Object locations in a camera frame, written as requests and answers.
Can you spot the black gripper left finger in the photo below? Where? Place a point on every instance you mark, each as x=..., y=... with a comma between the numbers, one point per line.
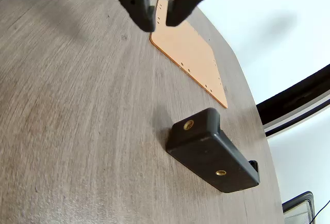
x=134, y=2

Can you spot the black block with brass inserts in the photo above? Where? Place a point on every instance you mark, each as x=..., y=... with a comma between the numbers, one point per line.
x=211, y=154

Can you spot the orange board with small holes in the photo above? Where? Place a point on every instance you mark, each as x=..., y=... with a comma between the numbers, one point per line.
x=185, y=48

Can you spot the black baseboard strip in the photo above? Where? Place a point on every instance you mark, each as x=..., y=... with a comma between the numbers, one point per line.
x=296, y=100

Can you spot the grey box with dark rim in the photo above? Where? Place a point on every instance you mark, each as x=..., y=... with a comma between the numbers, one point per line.
x=299, y=208

